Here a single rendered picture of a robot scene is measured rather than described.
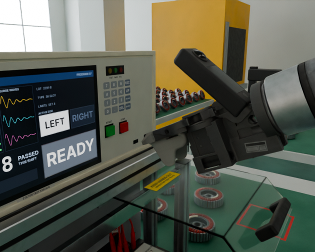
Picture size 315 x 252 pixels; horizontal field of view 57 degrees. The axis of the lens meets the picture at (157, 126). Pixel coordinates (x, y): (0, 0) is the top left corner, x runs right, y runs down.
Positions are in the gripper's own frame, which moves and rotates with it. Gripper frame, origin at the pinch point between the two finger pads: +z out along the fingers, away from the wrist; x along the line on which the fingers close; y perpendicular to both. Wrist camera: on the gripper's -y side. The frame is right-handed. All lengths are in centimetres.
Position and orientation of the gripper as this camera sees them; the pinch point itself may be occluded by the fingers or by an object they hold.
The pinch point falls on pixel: (147, 136)
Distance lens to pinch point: 47.5
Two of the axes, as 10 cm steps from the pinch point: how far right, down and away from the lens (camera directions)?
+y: 3.6, 9.3, 0.0
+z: -7.5, 3.0, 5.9
